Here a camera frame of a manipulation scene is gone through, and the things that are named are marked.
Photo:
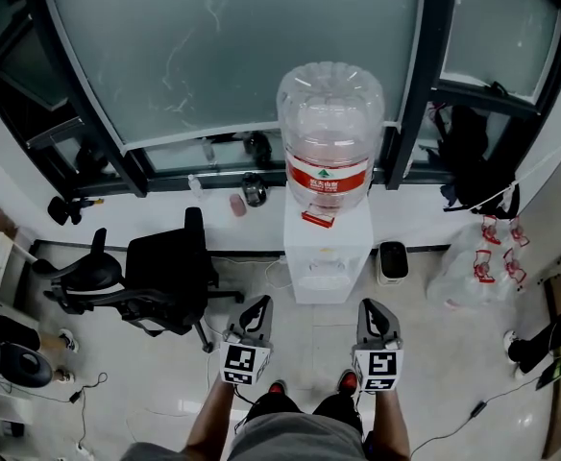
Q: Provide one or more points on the white water dispenser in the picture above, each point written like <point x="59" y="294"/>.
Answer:
<point x="328" y="238"/>

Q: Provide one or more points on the person's right red black shoe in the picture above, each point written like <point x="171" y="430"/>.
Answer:
<point x="348" y="381"/>

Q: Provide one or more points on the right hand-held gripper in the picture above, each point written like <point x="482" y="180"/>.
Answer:
<point x="381" y="365"/>

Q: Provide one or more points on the person's black shorts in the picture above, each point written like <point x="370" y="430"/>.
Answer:
<point x="275" y="404"/>

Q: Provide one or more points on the person's left forearm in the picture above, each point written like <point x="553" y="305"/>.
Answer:
<point x="208" y="425"/>

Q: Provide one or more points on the empty clear water jug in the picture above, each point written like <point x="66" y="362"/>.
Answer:
<point x="458" y="281"/>
<point x="491" y="228"/>
<point x="518" y="232"/>
<point x="513" y="276"/>

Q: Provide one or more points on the black handheld device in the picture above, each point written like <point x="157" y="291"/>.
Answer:
<point x="59" y="209"/>

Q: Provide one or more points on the dark glass jar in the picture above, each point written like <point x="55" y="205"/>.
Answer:
<point x="254" y="192"/>

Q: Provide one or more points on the small clear plastic bottle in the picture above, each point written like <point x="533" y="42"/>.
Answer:
<point x="196" y="189"/>

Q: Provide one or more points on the black round seat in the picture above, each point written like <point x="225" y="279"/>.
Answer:
<point x="26" y="368"/>

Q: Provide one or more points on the large clear water bottle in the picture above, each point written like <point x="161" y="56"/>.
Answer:
<point x="331" y="113"/>

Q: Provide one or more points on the white trash bin black liner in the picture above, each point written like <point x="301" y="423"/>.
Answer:
<point x="392" y="259"/>

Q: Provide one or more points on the dark open window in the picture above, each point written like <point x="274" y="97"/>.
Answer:
<point x="31" y="65"/>

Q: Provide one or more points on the black backpack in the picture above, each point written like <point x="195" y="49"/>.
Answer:
<point x="472" y="161"/>

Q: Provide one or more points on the large frosted glass window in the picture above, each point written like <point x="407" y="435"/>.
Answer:
<point x="237" y="41"/>

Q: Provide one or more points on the black robot machine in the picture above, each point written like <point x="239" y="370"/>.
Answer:
<point x="2" y="334"/>

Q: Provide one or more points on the person's right forearm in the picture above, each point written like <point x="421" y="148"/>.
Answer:
<point x="388" y="425"/>

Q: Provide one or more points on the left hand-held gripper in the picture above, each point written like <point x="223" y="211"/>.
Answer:
<point x="239" y="360"/>

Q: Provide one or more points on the black mesh office chair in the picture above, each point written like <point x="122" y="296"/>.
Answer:
<point x="165" y="267"/>

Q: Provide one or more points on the white shelf unit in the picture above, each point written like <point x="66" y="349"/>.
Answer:
<point x="7" y="406"/>

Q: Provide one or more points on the white drip tray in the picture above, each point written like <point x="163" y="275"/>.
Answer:
<point x="324" y="282"/>

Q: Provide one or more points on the pink cup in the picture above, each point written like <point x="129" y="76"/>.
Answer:
<point x="237" y="205"/>

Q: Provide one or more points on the white power strip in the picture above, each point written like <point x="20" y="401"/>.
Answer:
<point x="84" y="450"/>
<point x="283" y="259"/>

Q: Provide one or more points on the narrow frosted glass window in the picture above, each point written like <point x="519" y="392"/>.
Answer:
<point x="496" y="27"/>

